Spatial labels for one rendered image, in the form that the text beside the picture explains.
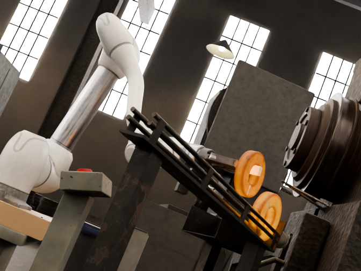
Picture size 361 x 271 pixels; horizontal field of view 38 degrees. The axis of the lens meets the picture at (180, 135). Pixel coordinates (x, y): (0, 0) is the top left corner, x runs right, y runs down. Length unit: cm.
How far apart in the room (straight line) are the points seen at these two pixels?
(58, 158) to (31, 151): 20
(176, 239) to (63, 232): 311
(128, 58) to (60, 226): 84
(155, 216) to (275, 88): 165
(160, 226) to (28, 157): 264
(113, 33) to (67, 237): 94
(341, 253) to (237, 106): 327
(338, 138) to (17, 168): 119
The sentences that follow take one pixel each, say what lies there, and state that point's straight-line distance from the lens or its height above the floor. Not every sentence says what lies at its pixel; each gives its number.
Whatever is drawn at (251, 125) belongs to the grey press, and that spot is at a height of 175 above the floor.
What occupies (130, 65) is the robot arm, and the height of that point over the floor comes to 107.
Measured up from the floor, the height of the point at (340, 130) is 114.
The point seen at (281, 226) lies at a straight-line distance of 177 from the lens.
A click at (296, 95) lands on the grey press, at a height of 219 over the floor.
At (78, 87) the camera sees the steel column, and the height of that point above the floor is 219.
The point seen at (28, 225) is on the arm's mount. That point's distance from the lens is 193.
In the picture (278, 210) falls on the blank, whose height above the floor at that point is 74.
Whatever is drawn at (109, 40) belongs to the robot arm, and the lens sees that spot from 211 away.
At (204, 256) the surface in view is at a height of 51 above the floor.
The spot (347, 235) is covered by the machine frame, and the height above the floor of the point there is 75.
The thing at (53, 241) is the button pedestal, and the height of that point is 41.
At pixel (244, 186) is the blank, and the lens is 173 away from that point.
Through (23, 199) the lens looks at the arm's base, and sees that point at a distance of 204.
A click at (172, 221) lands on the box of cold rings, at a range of 452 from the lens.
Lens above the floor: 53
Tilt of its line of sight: 10 degrees up
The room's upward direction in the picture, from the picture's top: 23 degrees clockwise
